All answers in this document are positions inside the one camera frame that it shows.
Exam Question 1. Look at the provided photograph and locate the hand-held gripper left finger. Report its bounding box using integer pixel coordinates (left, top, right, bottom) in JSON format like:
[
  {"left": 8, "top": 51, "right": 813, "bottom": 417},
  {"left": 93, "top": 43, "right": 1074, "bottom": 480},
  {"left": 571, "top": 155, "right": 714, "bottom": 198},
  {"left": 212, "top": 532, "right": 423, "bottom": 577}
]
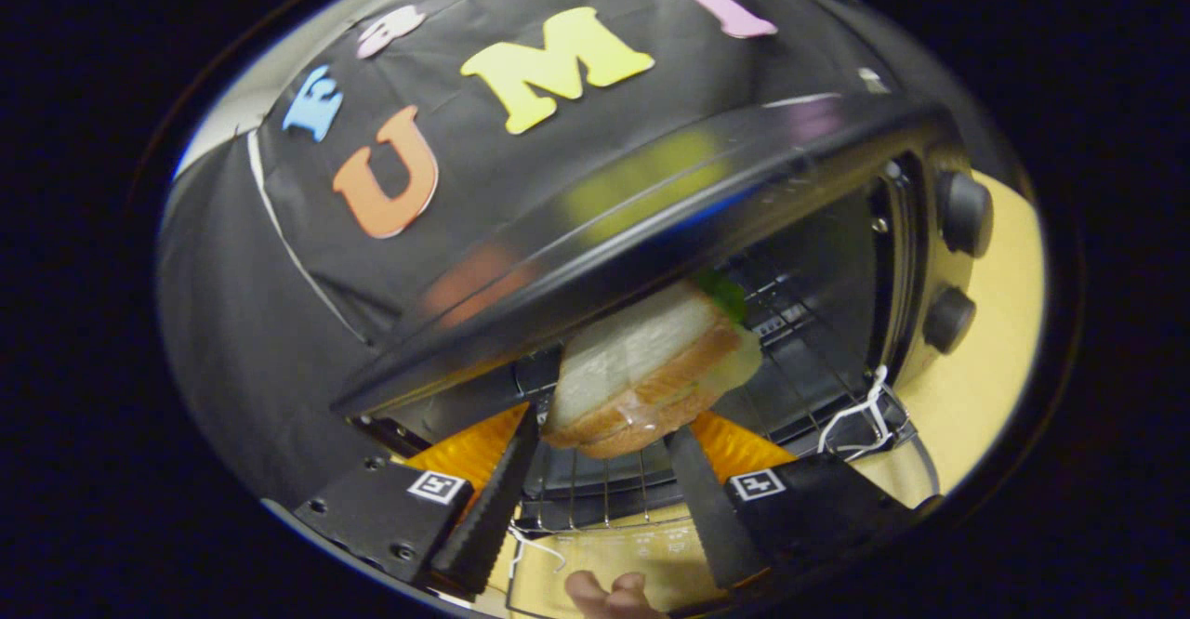
[{"left": 296, "top": 402, "right": 542, "bottom": 599}]

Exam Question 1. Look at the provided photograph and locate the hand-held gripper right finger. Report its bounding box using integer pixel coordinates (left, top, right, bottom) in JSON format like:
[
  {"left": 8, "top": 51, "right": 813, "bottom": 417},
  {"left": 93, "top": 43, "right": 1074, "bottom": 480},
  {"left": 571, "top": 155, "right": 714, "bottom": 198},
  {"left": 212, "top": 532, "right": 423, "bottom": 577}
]
[{"left": 663, "top": 412, "right": 942, "bottom": 592}]

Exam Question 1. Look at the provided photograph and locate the lettuce sandwich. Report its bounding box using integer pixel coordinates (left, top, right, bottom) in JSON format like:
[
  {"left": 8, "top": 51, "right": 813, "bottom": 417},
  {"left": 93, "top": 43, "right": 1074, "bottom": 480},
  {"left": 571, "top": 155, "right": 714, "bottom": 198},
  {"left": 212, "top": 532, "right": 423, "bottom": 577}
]
[{"left": 542, "top": 270, "right": 763, "bottom": 460}]

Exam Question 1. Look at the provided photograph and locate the black toaster oven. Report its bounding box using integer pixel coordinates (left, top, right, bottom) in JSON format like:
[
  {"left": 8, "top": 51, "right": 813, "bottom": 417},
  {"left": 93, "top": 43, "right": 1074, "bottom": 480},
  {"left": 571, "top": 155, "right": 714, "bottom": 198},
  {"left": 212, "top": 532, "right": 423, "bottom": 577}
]
[{"left": 330, "top": 94, "right": 996, "bottom": 619}]

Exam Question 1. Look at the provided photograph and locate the white string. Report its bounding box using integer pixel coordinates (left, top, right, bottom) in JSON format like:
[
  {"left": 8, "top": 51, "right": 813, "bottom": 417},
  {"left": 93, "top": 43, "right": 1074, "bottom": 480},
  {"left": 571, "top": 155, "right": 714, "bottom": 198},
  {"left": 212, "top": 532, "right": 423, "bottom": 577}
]
[
  {"left": 818, "top": 365, "right": 907, "bottom": 457},
  {"left": 509, "top": 524, "right": 566, "bottom": 575}
]

